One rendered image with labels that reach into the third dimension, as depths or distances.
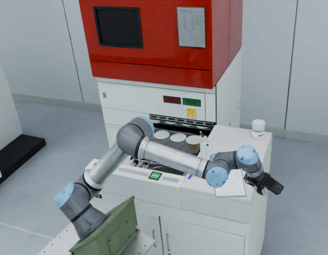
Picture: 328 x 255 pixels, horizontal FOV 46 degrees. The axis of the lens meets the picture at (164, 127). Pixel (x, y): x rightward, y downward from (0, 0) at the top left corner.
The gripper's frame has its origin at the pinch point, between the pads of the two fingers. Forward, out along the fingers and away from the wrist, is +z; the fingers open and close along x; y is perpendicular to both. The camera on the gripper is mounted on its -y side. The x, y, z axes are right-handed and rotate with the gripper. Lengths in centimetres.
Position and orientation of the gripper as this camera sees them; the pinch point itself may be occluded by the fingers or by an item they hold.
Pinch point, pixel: (267, 191)
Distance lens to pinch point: 182.6
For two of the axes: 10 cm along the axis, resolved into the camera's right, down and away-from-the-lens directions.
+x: -5.7, 7.8, -2.6
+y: -7.2, -3.3, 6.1
